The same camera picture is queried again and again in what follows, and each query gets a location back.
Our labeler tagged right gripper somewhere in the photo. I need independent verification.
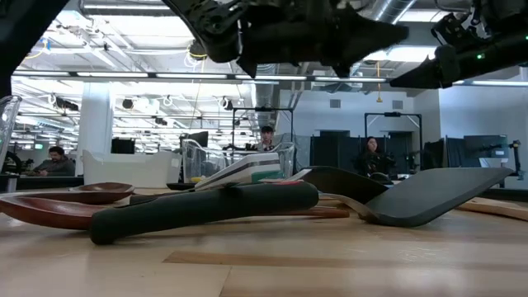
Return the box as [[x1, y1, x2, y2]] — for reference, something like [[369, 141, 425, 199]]
[[389, 32, 528, 90]]

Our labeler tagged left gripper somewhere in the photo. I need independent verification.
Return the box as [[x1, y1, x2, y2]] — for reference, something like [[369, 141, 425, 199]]
[[238, 0, 410, 79]]

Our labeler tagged black round-head turner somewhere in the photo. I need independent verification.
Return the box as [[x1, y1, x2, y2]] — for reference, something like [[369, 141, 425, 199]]
[[130, 165, 389, 205]]

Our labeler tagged bamboo fork spatula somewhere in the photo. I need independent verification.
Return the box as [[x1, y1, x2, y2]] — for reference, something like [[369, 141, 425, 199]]
[[455, 196, 528, 223]]

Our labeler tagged light wooden slotted spatula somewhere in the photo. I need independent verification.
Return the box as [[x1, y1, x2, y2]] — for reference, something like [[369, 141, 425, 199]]
[[134, 187, 171, 196]]

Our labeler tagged dark monitor on arm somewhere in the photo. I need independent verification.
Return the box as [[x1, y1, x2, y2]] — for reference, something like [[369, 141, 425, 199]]
[[462, 134, 510, 160]]

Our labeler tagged person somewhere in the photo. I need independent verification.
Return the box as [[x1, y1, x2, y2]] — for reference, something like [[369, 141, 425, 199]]
[[355, 135, 392, 177], [31, 144, 78, 177], [254, 125, 278, 152]]

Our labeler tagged black partition curtain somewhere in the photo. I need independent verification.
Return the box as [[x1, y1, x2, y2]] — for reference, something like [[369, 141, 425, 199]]
[[309, 130, 413, 177]]

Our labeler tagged black ceiling device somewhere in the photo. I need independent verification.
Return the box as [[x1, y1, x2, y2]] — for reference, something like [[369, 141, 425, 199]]
[[188, 40, 210, 62]]

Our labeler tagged clear plastic bin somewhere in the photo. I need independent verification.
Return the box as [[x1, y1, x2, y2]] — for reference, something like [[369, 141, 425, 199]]
[[0, 94, 23, 174], [181, 139, 296, 186]]

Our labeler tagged black square turner red trim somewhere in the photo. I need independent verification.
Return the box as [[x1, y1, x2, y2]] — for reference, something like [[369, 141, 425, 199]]
[[88, 166, 515, 247]]

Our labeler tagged long ceiling light strip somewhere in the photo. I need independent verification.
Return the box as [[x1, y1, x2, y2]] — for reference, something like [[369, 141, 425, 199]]
[[12, 68, 528, 87]]

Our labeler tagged white plastic bin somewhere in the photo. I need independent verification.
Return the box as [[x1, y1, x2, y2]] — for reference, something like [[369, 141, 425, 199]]
[[81, 148, 183, 189]]

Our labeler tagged white building pillar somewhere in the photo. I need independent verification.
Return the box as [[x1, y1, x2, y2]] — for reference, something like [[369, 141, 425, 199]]
[[76, 81, 115, 154]]

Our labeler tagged dark wooden spoon silver tip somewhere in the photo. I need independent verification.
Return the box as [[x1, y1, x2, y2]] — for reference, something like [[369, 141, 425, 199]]
[[0, 181, 136, 206]]

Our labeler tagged dark background desk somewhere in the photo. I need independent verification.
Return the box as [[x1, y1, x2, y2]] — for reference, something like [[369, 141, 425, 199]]
[[0, 175, 86, 191]]

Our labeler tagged reddish wooden spoon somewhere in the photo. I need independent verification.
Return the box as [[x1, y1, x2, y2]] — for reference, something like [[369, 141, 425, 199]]
[[0, 195, 351, 231]]

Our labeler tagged silver air duct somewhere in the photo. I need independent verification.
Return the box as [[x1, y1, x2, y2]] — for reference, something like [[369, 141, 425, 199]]
[[369, 0, 416, 26], [252, 64, 284, 109]]

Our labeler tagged black metal frame stand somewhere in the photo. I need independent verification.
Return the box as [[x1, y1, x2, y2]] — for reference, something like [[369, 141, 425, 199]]
[[364, 111, 423, 174], [230, 106, 295, 166]]

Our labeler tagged yellow hanging cord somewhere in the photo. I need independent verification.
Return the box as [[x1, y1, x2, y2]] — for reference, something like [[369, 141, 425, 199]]
[[375, 60, 384, 104]]

